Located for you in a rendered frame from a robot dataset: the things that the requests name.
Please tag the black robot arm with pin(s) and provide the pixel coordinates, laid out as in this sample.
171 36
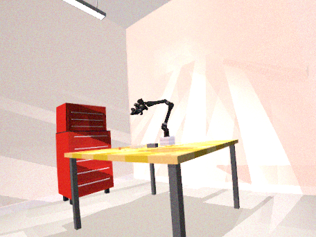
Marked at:
151 103

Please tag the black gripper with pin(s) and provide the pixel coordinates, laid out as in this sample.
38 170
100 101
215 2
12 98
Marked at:
136 111

